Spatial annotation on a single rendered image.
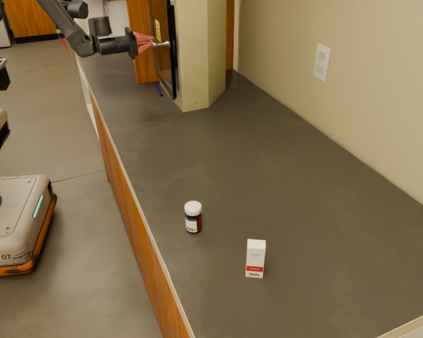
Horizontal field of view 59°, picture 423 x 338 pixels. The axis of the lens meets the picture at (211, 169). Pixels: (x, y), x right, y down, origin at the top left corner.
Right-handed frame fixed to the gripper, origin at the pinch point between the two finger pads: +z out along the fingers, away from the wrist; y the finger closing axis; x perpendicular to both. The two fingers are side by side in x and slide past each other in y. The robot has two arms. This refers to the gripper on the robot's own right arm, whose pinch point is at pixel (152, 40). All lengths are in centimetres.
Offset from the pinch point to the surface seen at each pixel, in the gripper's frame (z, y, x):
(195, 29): 13.2, 5.0, -11.2
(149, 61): 3.9, -16.3, 25.7
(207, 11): 18.1, 10.4, -10.8
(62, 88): -37, -120, 284
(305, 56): 50, -5, -27
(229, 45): 44, -14, 26
